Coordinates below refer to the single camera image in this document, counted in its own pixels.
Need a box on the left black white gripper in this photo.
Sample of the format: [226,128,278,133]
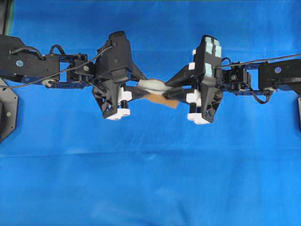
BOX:
[92,31,150,120]

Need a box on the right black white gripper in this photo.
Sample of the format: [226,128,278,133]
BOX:
[163,35,223,124]

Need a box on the grey and brown sponge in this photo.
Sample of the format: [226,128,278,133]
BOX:
[136,79,179,109]

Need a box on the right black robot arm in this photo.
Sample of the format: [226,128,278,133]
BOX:
[163,35,301,124]

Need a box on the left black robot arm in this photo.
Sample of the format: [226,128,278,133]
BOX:
[0,31,149,120]

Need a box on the blue table cloth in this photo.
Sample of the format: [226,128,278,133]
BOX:
[0,0,301,226]

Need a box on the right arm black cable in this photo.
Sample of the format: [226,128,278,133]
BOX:
[213,53,301,70]

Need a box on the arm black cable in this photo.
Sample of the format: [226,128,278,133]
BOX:
[0,46,114,89]
[213,53,301,70]

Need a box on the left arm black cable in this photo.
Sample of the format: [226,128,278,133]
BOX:
[0,46,114,89]

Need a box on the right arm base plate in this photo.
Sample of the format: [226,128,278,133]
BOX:
[297,96,301,129]

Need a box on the black frame post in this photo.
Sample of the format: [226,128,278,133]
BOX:
[0,0,15,35]

